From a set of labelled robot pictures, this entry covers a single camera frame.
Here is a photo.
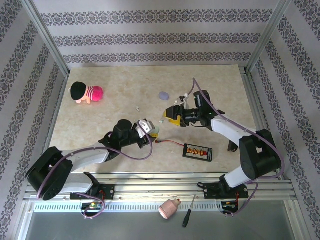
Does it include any black orange battery pack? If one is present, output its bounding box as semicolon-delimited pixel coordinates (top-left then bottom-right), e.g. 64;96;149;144
182;143;214;163

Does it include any pink plush doll black hat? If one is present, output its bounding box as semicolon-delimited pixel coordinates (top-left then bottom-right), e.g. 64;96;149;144
69;81;105;105

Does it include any pink small bottle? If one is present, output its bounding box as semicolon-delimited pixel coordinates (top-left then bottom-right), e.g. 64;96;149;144
158;198;183;221

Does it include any grey metal panel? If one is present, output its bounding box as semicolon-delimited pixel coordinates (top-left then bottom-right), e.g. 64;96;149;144
23;211;303;240

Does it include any red battery lead wire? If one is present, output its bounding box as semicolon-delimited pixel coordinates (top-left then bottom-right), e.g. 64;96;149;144
154;139;187;148

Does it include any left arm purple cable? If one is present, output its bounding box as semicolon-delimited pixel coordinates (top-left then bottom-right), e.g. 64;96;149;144
36;121;154;221

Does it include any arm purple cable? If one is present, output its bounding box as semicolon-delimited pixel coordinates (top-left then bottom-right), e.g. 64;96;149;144
191;77;286;218
36;121;154;221

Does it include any aluminium rail bed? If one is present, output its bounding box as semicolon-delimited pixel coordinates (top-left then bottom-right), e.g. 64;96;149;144
23;171;295;202

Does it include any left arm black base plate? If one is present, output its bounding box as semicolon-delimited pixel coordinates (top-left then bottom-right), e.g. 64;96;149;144
69;183;116;201

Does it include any white slotted cable duct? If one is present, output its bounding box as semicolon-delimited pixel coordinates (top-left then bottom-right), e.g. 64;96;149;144
33;201;223;212

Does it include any aluminium side rail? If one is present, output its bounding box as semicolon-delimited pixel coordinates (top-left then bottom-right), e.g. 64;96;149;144
238;65;286;181

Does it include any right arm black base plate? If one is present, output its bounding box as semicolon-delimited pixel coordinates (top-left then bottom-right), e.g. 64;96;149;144
203;182;249;200

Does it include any black handled screwdriver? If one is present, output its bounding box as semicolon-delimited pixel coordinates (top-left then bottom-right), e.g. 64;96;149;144
181;194;197;229

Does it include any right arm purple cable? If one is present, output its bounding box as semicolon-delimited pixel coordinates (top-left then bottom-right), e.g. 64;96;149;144
191;77;286;218

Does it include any aluminium frame post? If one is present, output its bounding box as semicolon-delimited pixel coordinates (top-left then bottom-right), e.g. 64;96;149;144
246;0;293;73
21;0;70;76

